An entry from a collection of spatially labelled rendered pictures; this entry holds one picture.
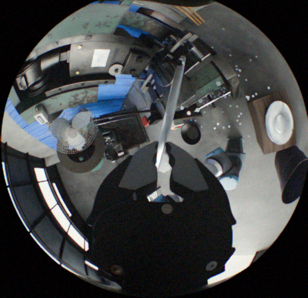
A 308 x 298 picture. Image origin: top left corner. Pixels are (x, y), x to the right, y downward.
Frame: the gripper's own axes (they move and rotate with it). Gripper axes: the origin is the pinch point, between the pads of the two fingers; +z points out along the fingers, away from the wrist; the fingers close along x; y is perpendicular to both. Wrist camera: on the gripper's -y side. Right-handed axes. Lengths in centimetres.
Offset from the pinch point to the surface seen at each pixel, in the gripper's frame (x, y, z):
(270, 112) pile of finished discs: 71, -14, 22
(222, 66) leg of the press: 27.5, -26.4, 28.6
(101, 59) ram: -20.2, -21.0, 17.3
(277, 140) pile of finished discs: 81, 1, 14
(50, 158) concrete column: -533, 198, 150
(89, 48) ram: -21.5, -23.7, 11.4
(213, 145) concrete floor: 69, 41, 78
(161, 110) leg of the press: 1, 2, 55
